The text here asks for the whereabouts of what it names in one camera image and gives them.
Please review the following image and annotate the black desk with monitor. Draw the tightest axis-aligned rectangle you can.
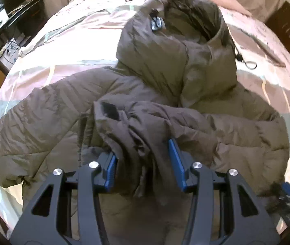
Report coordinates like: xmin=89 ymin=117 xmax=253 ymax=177
xmin=0 ymin=0 xmax=46 ymax=67

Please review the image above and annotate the striped pastel bed sheet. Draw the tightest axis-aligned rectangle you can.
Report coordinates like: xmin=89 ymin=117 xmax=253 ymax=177
xmin=0 ymin=0 xmax=290 ymax=235

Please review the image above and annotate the brown puffer jacket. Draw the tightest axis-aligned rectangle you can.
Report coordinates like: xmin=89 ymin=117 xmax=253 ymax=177
xmin=0 ymin=0 xmax=290 ymax=244

